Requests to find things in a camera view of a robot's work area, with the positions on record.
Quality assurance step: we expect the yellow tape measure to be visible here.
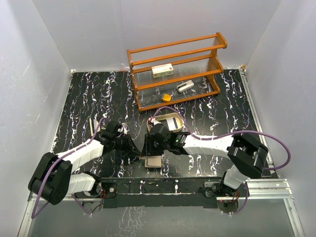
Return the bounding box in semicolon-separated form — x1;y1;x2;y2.
161;93;172;102

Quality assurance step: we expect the white red paper box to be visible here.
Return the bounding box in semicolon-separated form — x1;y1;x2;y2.
151;63;174;78

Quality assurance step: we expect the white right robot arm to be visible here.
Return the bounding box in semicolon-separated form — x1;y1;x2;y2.
141;123;268;196

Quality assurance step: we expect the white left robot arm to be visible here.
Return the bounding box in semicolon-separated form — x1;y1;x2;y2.
28;120;141;205

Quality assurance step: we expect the white stapler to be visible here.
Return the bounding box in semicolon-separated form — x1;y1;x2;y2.
176;80;194;93

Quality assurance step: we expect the card with black stripe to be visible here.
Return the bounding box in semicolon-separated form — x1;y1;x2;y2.
166;118;180;132

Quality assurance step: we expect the black front base bar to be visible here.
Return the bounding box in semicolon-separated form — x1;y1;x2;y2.
74;177;247;209

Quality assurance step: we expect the orange wooden shelf rack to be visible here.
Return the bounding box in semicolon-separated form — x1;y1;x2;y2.
127;32;228;112

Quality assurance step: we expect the beige oval tray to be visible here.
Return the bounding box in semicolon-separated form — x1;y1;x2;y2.
147;113;184;132

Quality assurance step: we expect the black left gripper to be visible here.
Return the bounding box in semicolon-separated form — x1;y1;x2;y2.
113;132;141;157

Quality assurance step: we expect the cream leather card holder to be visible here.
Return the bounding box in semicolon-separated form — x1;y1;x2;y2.
140;155;162;168

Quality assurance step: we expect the aluminium frame rail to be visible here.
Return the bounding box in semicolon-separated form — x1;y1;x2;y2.
19;68;304;237

